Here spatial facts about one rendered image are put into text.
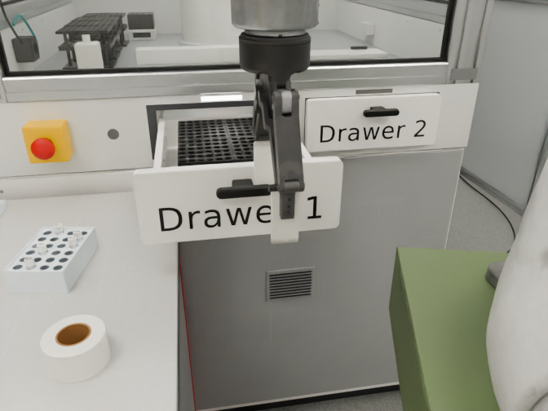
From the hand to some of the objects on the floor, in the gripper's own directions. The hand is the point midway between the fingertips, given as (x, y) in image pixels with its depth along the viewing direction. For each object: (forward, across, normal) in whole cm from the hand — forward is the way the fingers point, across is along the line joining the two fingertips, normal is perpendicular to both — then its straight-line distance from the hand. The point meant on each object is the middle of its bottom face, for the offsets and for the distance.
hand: (273, 205), depth 59 cm
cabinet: (+91, +90, -2) cm, 128 cm away
